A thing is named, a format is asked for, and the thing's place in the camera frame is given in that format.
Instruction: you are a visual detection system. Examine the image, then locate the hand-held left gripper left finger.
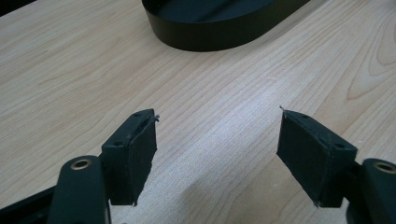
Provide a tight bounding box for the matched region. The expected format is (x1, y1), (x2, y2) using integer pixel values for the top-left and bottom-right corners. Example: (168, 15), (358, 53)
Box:
(101, 107), (161, 207)

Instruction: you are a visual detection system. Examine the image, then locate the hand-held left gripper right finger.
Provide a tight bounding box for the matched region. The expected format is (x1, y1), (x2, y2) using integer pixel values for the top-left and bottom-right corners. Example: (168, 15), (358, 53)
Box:
(276, 105), (359, 209)

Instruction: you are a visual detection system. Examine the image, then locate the black key rack with tray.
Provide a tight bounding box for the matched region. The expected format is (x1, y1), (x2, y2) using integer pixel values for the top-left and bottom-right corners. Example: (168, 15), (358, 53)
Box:
(141, 0), (312, 53)

